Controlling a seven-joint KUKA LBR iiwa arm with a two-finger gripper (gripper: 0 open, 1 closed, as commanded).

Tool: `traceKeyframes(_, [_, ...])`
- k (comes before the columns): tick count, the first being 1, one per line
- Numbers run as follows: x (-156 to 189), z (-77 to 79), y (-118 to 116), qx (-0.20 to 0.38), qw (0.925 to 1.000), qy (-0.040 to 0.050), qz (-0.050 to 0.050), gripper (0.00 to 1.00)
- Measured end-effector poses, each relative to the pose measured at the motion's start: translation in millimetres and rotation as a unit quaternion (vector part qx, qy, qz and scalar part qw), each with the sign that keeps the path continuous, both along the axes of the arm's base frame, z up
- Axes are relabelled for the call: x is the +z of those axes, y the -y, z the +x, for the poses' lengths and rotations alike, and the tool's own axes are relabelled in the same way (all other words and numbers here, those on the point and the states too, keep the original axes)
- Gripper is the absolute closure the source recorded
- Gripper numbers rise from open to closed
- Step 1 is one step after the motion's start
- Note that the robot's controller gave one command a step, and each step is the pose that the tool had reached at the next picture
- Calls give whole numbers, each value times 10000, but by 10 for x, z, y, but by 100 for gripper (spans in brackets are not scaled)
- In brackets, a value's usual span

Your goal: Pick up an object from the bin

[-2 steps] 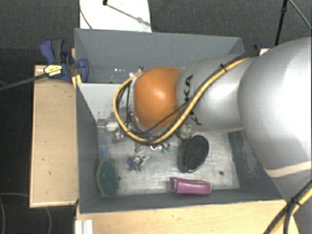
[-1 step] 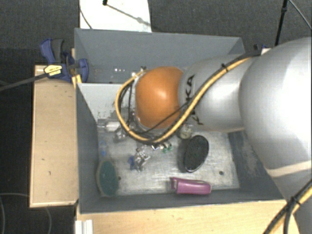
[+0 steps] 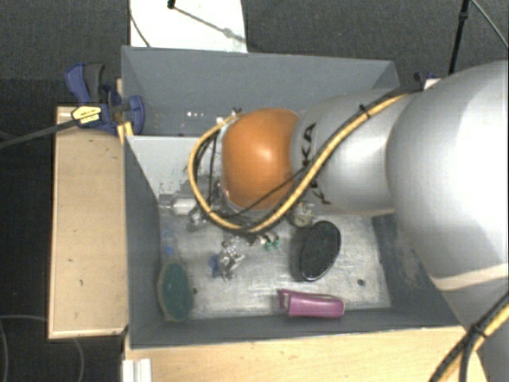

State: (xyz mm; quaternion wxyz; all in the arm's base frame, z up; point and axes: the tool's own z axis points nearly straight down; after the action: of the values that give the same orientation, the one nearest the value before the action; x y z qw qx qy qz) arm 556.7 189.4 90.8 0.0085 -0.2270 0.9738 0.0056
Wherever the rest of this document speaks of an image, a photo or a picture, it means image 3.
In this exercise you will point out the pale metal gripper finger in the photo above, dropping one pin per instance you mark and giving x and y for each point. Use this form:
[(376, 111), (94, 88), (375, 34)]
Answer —
[(229, 249), (234, 264)]

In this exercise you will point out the small blue object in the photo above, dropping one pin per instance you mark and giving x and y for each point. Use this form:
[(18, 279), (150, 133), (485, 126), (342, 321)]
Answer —
[(215, 264)]

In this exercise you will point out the clear glass thing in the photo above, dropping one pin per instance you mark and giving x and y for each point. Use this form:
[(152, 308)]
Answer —
[(302, 214)]

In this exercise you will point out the clear and blue plastic thing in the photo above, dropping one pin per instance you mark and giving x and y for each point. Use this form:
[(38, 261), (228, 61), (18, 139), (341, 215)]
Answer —
[(167, 242)]

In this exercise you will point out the dark green oval sponge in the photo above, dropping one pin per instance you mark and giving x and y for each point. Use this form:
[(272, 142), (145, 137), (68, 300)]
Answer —
[(175, 291)]

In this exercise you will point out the black oval brush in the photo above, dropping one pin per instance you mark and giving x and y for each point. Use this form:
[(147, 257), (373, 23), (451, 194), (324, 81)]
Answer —
[(320, 251)]

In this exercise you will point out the clear plastic bottle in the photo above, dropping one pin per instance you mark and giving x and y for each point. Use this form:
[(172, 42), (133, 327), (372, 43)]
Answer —
[(179, 204)]

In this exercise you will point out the pale wood board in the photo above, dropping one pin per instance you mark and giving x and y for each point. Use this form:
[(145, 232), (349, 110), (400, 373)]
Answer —
[(89, 229)]

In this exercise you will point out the grey metal bin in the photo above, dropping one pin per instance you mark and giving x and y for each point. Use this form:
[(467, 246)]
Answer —
[(254, 82)]

